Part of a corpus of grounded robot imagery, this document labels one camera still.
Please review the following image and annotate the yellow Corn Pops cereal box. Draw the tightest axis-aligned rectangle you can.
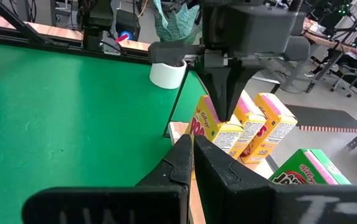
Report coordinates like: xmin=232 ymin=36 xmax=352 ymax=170
xmin=184 ymin=95 xmax=244 ymax=154
xmin=239 ymin=92 xmax=298 ymax=164
xmin=227 ymin=90 xmax=268 ymax=159

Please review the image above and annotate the green table mat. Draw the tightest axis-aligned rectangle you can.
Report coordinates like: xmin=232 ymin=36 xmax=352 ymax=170
xmin=0 ymin=42 xmax=209 ymax=224

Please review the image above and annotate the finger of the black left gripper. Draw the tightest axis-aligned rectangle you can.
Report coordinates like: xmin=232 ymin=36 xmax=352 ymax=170
xmin=225 ymin=67 xmax=259 ymax=122
xmin=198 ymin=67 xmax=226 ymax=121

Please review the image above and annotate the green Apple Jacks cereal box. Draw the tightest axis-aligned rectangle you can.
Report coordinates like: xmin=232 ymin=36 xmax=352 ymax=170
xmin=269 ymin=148 xmax=353 ymax=186

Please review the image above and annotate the artificial plant in white pot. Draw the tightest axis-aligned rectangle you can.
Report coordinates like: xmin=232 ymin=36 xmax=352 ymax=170
xmin=148 ymin=0 xmax=202 ymax=90

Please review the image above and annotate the wooden desk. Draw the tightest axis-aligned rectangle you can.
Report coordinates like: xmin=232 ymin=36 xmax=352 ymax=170
xmin=302 ymin=18 xmax=357 ymax=57

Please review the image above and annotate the grey office chair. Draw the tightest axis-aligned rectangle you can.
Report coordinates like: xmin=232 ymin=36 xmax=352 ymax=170
xmin=329 ymin=55 xmax=357 ymax=102

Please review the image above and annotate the dark floor mat hazard edge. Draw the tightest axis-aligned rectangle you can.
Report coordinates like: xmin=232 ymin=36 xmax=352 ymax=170
xmin=285 ymin=104 xmax=357 ymax=134

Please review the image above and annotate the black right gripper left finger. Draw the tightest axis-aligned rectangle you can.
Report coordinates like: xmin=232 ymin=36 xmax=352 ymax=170
xmin=136 ymin=134 xmax=195 ymax=187

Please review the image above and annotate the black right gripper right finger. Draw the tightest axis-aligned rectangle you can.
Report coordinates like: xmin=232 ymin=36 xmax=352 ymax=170
xmin=194 ymin=135 xmax=275 ymax=224

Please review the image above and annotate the black device with blue light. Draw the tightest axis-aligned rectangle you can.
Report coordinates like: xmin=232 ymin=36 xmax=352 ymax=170
xmin=115 ymin=8 xmax=141 ymax=42

